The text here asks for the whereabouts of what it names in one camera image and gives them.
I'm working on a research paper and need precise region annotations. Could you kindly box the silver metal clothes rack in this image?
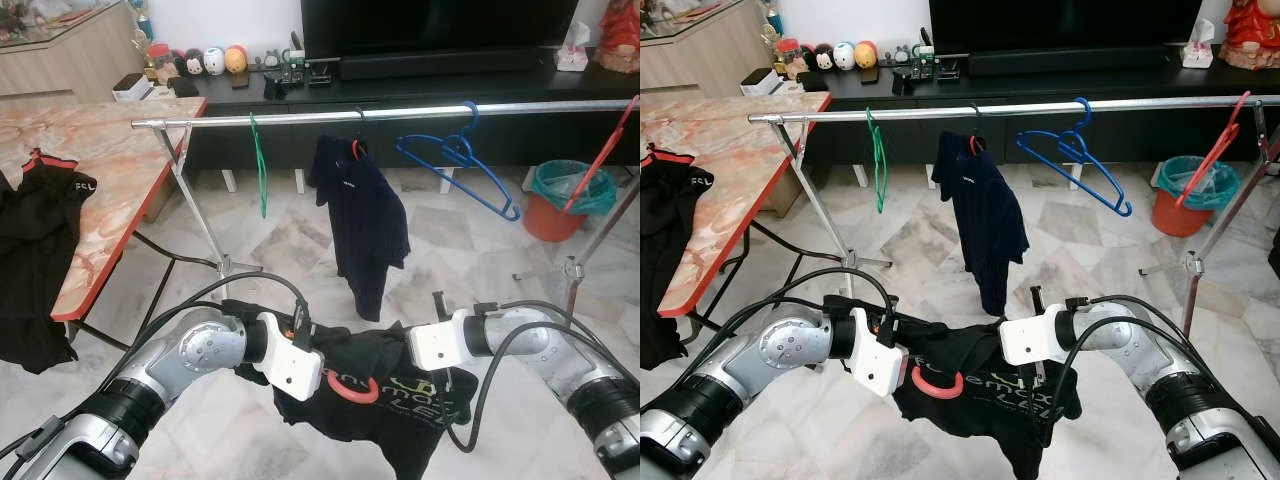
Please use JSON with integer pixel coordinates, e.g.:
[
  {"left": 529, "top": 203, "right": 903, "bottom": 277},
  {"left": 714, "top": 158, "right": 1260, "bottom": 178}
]
[
  {"left": 746, "top": 93, "right": 1280, "bottom": 339},
  {"left": 130, "top": 97, "right": 640, "bottom": 316}
]

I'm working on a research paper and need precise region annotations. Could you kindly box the blue plastic hanger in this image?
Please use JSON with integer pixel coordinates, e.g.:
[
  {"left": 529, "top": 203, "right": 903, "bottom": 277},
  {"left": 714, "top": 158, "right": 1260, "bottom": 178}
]
[
  {"left": 1015, "top": 97, "right": 1134, "bottom": 218},
  {"left": 395, "top": 100, "right": 523, "bottom": 223}
]

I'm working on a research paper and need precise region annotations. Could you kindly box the black printed t-shirt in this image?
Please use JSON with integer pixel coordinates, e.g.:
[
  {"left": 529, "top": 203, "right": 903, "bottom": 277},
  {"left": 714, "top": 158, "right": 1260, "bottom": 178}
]
[
  {"left": 222, "top": 300, "right": 481, "bottom": 480},
  {"left": 825, "top": 295, "right": 1083, "bottom": 480}
]

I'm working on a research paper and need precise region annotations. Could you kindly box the orange bucket teal bag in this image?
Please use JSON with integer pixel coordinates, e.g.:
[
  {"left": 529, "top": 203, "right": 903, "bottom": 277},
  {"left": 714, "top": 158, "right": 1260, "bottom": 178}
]
[
  {"left": 523, "top": 160, "right": 618, "bottom": 243},
  {"left": 1150, "top": 155, "right": 1241, "bottom": 238}
]

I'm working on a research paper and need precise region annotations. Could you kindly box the red robed statue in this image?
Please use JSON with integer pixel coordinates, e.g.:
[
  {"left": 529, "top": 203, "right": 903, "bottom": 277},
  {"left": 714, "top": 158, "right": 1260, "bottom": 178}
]
[
  {"left": 1220, "top": 0, "right": 1280, "bottom": 71},
  {"left": 597, "top": 0, "right": 640, "bottom": 73}
]

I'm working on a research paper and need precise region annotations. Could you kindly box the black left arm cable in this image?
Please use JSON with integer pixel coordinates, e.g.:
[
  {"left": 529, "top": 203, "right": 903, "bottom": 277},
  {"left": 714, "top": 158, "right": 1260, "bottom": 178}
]
[
  {"left": 720, "top": 265, "right": 896, "bottom": 351},
  {"left": 100, "top": 270, "right": 313, "bottom": 401}
]

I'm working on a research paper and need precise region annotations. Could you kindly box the white tissue box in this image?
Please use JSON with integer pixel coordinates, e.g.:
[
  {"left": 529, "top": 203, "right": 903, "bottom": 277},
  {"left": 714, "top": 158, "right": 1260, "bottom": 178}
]
[
  {"left": 1182, "top": 20, "right": 1216, "bottom": 69},
  {"left": 555, "top": 22, "right": 591, "bottom": 73}
]

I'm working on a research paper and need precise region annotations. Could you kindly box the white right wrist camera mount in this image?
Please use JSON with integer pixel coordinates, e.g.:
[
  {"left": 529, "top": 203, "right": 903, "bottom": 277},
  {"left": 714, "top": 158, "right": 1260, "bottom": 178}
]
[
  {"left": 998, "top": 305, "right": 1063, "bottom": 367},
  {"left": 407, "top": 308, "right": 473, "bottom": 373}
]

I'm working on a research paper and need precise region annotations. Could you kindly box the black television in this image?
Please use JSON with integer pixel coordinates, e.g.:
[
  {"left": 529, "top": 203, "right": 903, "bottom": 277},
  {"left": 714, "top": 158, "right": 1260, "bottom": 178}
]
[
  {"left": 300, "top": 0, "right": 581, "bottom": 61},
  {"left": 928, "top": 0, "right": 1204, "bottom": 56}
]

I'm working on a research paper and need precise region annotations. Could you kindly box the green plastic hanger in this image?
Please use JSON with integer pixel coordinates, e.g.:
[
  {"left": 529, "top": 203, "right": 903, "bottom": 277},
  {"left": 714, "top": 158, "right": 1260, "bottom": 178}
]
[
  {"left": 865, "top": 105, "right": 889, "bottom": 214},
  {"left": 248, "top": 112, "right": 271, "bottom": 219}
]

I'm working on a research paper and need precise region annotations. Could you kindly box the black soundbar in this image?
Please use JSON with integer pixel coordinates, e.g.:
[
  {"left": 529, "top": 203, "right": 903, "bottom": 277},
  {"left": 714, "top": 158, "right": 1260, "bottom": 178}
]
[
  {"left": 967, "top": 47, "right": 1186, "bottom": 76},
  {"left": 340, "top": 50, "right": 561, "bottom": 81}
]

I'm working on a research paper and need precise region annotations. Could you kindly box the black polo shirt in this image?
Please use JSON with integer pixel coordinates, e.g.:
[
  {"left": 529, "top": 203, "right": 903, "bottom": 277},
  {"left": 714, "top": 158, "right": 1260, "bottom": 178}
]
[
  {"left": 640, "top": 143, "right": 716, "bottom": 371},
  {"left": 0, "top": 148, "right": 101, "bottom": 376}
]

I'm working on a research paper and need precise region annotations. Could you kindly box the light wooden sideboard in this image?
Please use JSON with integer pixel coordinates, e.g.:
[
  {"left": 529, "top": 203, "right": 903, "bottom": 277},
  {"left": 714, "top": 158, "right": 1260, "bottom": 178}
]
[
  {"left": 0, "top": 0, "right": 146, "bottom": 101},
  {"left": 640, "top": 0, "right": 776, "bottom": 96}
]

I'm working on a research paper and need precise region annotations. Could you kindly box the navy polo shirt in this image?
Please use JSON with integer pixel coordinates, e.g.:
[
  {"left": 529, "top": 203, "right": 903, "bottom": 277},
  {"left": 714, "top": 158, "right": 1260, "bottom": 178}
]
[
  {"left": 930, "top": 130, "right": 1031, "bottom": 319},
  {"left": 307, "top": 135, "right": 411, "bottom": 323}
]

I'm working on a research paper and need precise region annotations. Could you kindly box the marble folding table red edge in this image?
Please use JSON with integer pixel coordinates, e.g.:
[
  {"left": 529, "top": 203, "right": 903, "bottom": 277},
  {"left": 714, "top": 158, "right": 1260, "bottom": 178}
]
[
  {"left": 0, "top": 95, "right": 209, "bottom": 351},
  {"left": 640, "top": 90, "right": 821, "bottom": 346}
]

